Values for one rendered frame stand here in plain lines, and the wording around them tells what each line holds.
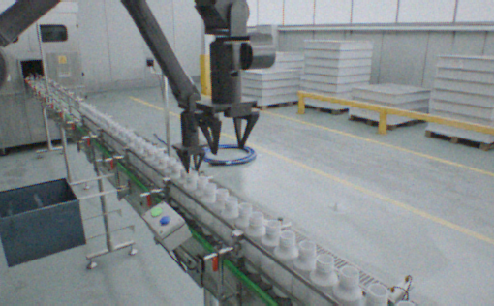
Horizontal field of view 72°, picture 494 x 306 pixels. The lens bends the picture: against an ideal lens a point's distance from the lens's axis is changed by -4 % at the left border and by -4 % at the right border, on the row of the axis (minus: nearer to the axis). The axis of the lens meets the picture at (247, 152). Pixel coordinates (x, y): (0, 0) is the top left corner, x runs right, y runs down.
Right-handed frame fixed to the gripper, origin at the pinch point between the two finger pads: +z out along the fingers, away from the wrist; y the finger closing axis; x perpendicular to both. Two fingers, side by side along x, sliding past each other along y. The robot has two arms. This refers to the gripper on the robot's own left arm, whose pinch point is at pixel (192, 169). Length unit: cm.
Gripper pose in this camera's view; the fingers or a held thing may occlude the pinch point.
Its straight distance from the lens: 119.7
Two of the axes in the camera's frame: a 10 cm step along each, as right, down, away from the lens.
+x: 5.9, 2.6, -7.6
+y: -8.1, 1.9, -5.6
